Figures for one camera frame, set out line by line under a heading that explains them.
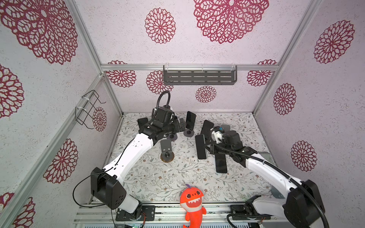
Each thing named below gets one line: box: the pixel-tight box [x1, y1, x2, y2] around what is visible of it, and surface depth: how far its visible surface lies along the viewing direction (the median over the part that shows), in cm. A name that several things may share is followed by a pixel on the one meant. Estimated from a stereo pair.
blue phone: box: [214, 153, 228, 174], surface depth 92 cm
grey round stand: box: [166, 133, 178, 142], surface depth 108 cm
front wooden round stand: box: [160, 139, 175, 163], surface depth 94 cm
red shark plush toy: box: [179, 184, 207, 228], surface depth 71 cm
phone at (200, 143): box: [194, 133, 208, 160], surface depth 82 cm
